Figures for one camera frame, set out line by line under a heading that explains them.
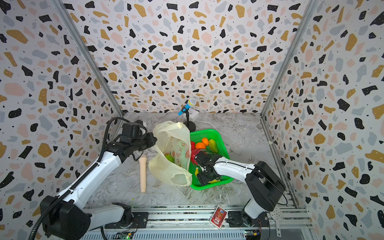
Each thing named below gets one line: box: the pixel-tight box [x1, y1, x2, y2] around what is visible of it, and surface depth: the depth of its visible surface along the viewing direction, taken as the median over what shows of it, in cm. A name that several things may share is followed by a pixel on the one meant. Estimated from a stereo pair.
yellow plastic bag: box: [148, 120, 192, 187], surface depth 83 cm
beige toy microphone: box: [139, 154, 148, 193], surface depth 87 cm
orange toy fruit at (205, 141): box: [202, 137, 209, 146], surface depth 102 cm
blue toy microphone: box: [177, 98, 197, 116], surface depth 94 cm
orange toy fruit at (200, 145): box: [195, 142, 206, 149], surface depth 97 cm
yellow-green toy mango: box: [209, 138, 219, 153], surface depth 101 cm
